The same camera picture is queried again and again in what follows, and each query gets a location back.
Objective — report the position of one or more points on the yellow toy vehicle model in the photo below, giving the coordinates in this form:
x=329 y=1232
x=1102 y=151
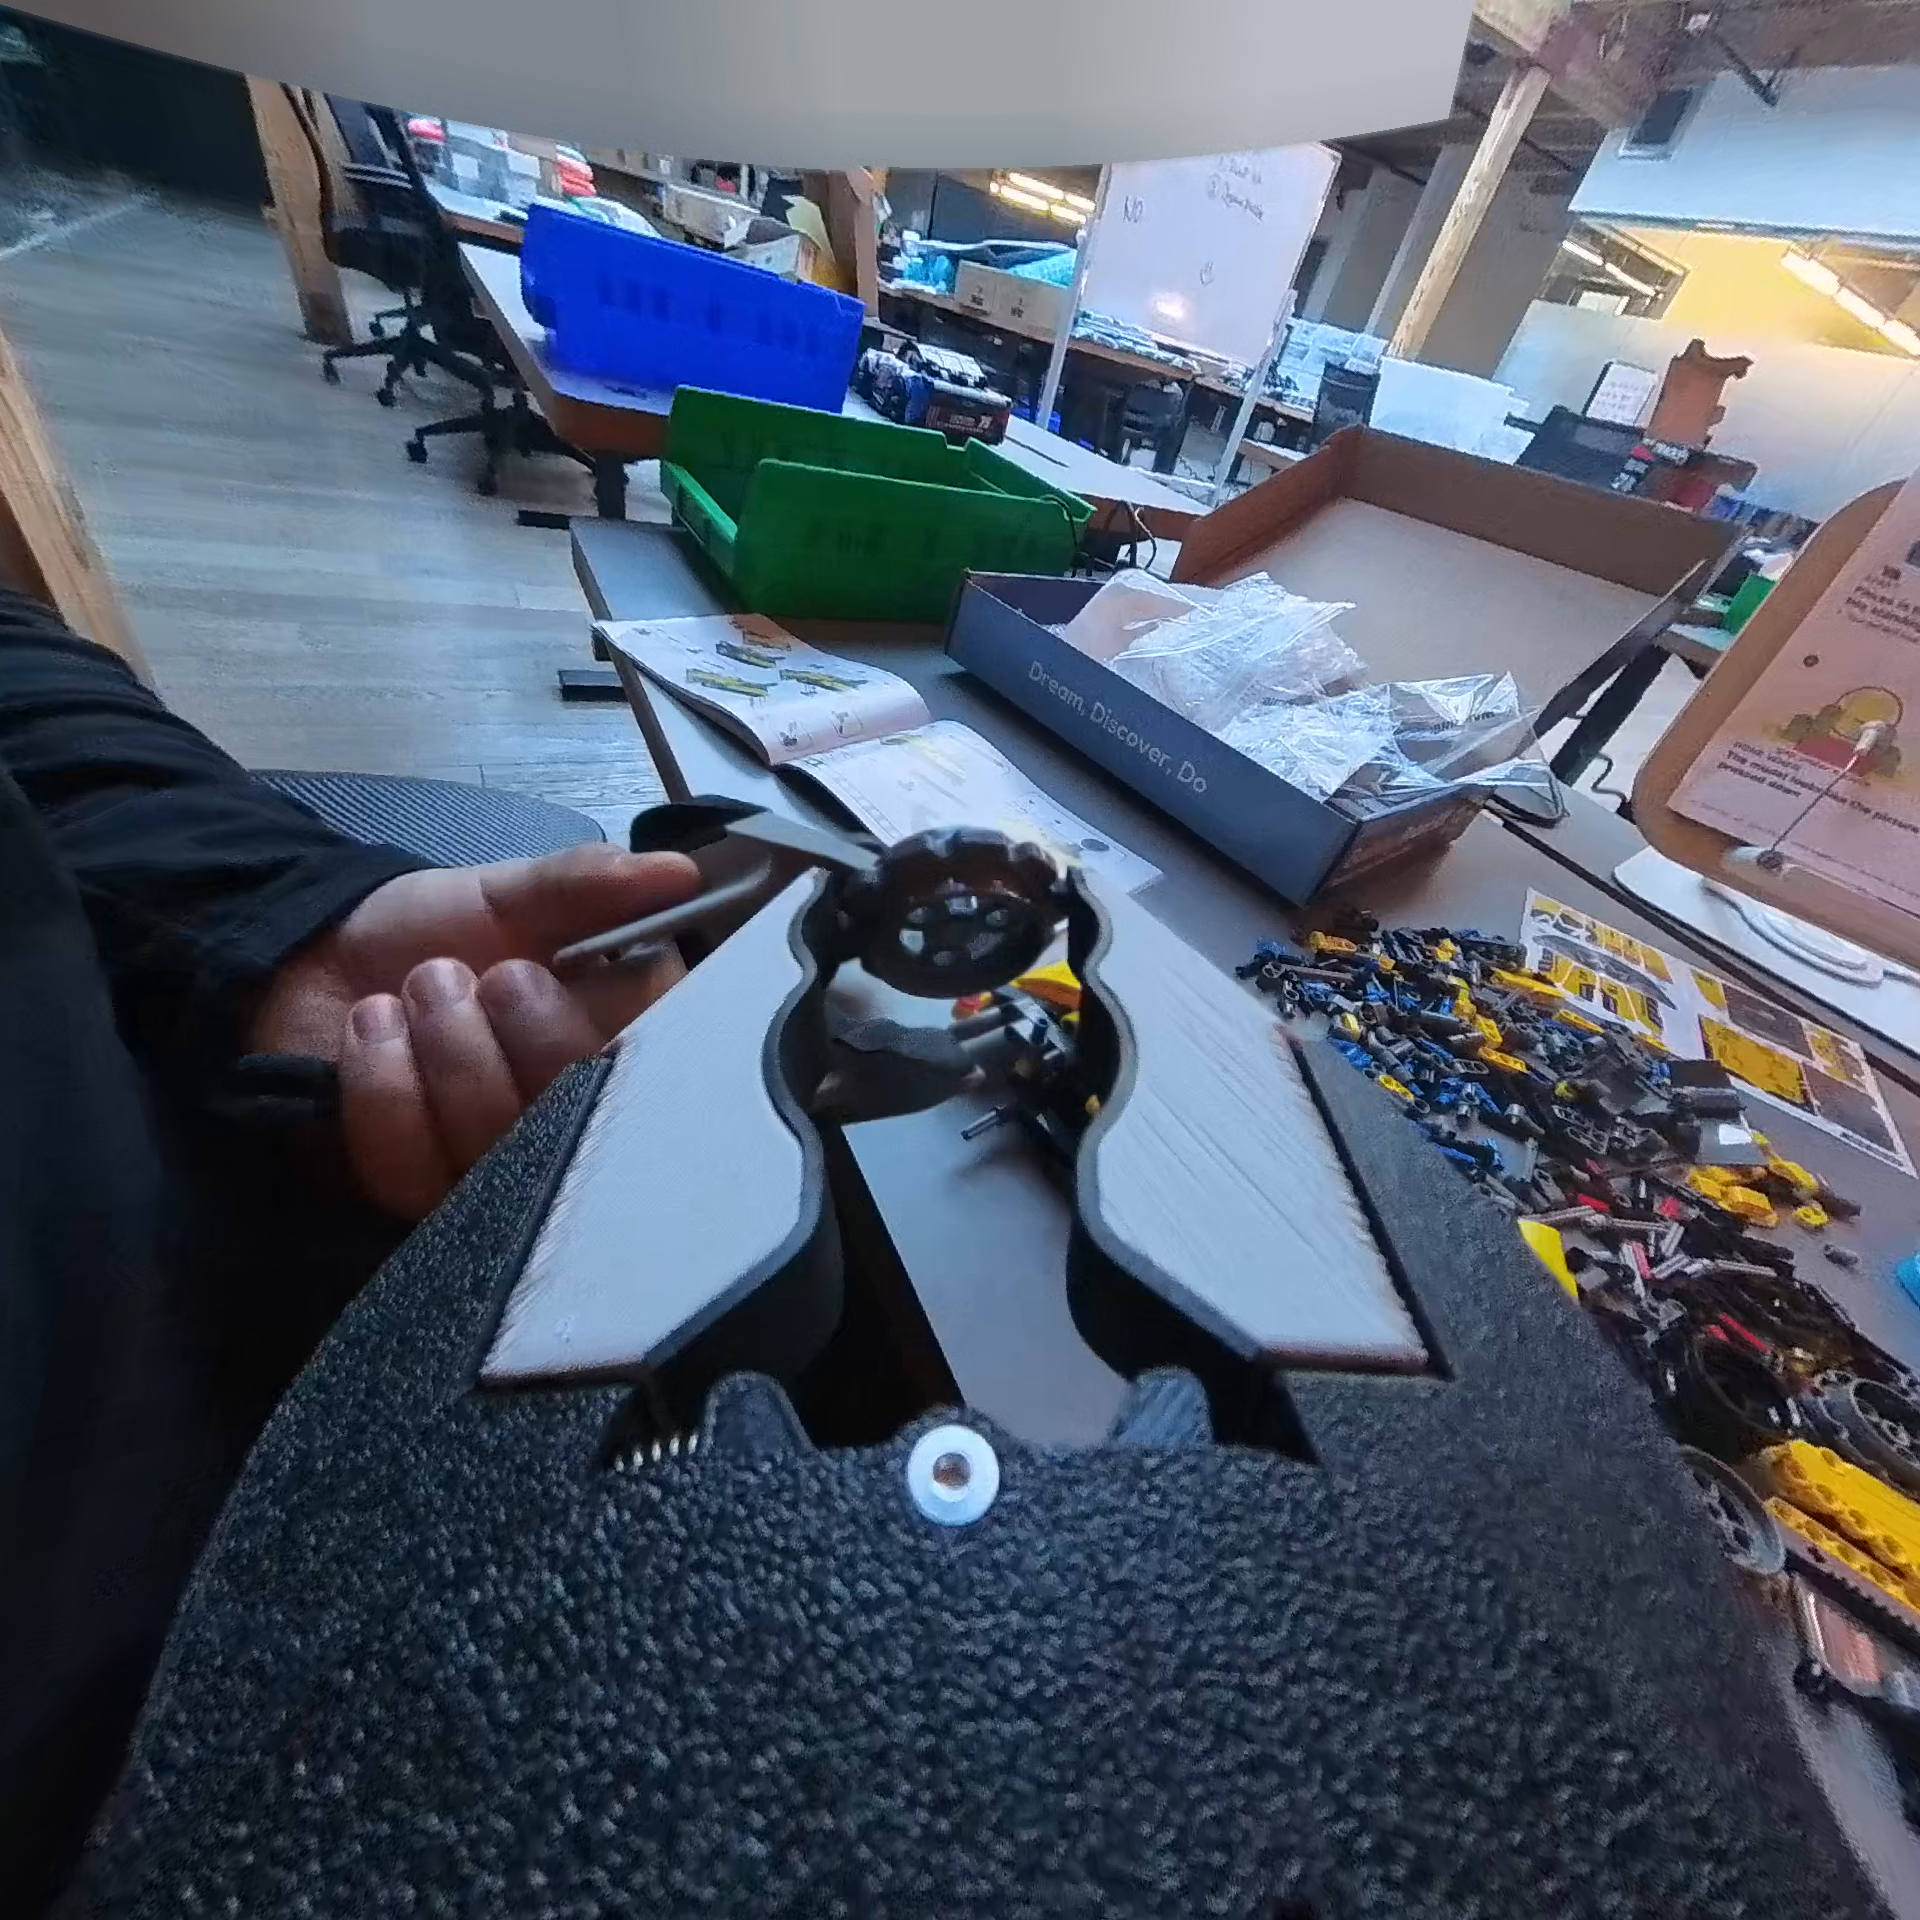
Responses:
x=1020 y=1067

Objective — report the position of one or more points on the wooden display board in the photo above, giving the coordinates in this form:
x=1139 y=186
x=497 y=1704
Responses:
x=1695 y=719

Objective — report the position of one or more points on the white instruction booklet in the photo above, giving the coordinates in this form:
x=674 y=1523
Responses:
x=840 y=719

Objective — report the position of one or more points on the green plastic bin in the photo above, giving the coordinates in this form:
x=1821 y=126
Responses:
x=901 y=547
x=810 y=428

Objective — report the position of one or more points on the person's dark clothing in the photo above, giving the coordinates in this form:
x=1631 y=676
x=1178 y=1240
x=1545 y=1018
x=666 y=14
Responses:
x=91 y=1350

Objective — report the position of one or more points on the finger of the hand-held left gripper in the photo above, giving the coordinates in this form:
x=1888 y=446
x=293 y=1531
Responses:
x=661 y=930
x=750 y=833

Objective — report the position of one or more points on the person's left hand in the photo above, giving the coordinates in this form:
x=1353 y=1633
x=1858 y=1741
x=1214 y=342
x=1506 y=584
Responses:
x=452 y=974

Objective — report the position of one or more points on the grey toothed wheel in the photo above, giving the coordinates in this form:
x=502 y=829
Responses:
x=1732 y=1507
x=953 y=917

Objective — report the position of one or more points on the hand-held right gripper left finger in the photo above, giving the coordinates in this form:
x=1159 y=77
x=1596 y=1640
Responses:
x=661 y=1201

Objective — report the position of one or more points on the yellow curved panel piece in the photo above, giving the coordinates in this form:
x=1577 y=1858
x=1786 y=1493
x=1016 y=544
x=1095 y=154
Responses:
x=1550 y=1259

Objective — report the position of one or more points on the whiteboard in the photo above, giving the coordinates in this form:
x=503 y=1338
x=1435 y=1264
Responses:
x=1200 y=255

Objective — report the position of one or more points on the black office chair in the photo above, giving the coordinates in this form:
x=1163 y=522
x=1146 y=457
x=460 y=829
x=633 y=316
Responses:
x=435 y=287
x=452 y=819

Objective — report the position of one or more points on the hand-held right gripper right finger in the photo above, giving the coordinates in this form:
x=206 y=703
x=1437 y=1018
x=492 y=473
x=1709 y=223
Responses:
x=1246 y=1201

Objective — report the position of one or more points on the grey desk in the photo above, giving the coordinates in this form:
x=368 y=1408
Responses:
x=961 y=1293

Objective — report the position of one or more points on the blue cardboard kit box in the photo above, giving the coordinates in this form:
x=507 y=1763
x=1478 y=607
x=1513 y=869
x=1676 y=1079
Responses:
x=1140 y=748

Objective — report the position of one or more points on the white monitor stand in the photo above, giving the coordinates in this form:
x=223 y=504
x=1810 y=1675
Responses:
x=1770 y=931

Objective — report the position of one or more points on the clear plastic bag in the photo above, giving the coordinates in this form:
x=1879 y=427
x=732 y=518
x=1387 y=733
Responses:
x=1292 y=690

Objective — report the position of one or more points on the yellow sticker sheet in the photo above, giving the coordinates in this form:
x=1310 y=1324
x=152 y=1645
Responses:
x=1770 y=1020

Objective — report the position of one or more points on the black toy tyre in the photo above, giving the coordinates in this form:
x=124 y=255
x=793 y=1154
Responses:
x=1869 y=1422

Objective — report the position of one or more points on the pile of small building pieces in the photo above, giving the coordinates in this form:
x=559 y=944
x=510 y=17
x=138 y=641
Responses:
x=1501 y=1079

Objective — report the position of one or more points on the blue plastic bin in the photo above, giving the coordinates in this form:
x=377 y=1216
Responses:
x=691 y=307

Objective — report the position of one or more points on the black wheel rim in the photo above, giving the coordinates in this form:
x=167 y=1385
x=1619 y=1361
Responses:
x=1727 y=1381

